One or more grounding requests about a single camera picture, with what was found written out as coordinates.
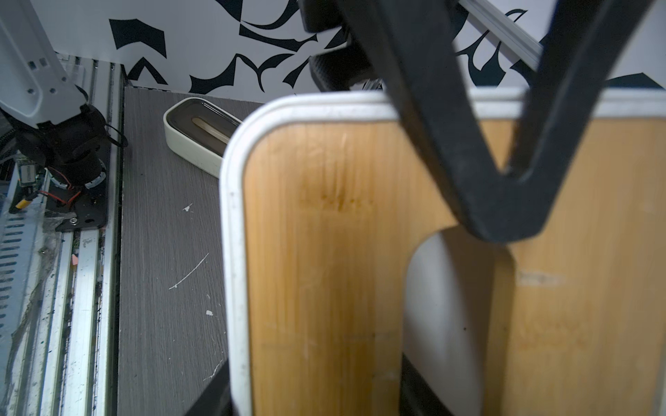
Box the white bamboo tissue box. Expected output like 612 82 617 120
220 89 665 415

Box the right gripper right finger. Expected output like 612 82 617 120
399 355 453 416

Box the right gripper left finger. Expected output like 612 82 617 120
185 362 232 416

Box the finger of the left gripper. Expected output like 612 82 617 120
338 1 650 243

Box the aluminium frame rail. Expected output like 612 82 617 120
459 0 543 71

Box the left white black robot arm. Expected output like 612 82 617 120
1 1 651 243

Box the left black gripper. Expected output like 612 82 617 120
298 1 383 93

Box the cream dark-lid tissue box left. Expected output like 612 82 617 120
162 97 242 178

